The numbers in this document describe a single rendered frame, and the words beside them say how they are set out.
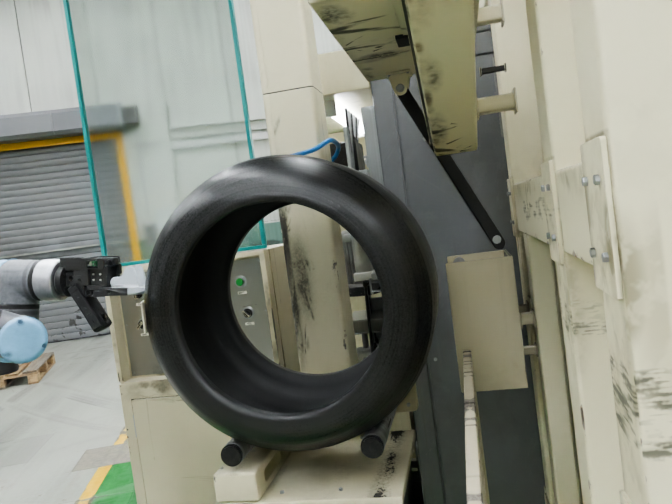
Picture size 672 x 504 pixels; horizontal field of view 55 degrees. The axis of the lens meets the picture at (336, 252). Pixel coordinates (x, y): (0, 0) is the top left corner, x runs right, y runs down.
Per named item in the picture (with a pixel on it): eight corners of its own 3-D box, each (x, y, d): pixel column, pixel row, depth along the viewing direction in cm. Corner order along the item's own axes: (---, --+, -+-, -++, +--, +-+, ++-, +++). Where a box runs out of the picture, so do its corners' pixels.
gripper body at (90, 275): (104, 258, 133) (52, 258, 135) (106, 300, 133) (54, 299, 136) (123, 255, 140) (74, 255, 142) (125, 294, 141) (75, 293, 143)
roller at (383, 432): (379, 387, 154) (396, 380, 153) (386, 404, 154) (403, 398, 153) (356, 440, 120) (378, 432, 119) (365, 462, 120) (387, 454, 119)
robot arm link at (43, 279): (32, 303, 136) (60, 296, 145) (53, 304, 135) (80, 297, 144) (30, 261, 135) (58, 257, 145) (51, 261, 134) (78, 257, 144)
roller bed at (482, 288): (461, 370, 165) (446, 256, 163) (520, 365, 162) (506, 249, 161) (461, 393, 146) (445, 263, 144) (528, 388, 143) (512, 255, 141)
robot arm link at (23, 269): (8, 303, 147) (10, 259, 147) (57, 304, 144) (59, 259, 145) (-22, 304, 137) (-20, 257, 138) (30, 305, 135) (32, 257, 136)
